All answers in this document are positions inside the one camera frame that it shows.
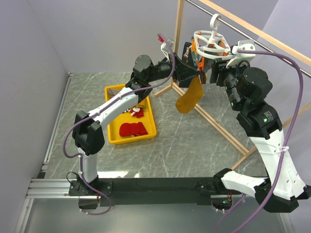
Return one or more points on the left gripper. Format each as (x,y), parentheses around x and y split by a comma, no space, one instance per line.
(183,72)

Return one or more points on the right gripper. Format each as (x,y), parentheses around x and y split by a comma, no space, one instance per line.
(218,65)

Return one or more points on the white round clip hanger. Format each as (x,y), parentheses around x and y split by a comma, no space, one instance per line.
(209,45)

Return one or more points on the mustard yellow sock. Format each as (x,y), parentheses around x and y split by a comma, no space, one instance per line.
(189,100)

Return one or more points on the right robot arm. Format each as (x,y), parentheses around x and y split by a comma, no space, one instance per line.
(247,88)

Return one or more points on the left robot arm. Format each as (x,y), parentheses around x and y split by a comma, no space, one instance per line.
(88,134)

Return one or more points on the navy blue hanging sock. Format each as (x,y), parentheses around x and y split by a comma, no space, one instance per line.
(186,55)

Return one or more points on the red white patterned sock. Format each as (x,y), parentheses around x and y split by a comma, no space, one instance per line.
(137,112)

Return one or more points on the metal hanging rod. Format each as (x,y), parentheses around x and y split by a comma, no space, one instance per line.
(304,59)

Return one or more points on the grey sock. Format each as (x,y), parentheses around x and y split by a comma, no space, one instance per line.
(112,92)

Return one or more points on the yellow plastic tray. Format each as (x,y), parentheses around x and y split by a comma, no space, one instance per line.
(150,131)

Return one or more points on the black base bar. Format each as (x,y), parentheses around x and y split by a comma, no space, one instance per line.
(135,191)

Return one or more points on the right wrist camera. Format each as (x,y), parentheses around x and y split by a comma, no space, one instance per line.
(243,51)

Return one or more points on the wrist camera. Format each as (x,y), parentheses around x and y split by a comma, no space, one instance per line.
(243,51)
(165,46)

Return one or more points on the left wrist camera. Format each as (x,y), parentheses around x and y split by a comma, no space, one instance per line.
(165,46)

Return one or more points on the aluminium rail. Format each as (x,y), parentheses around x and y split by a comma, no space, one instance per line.
(41,188)

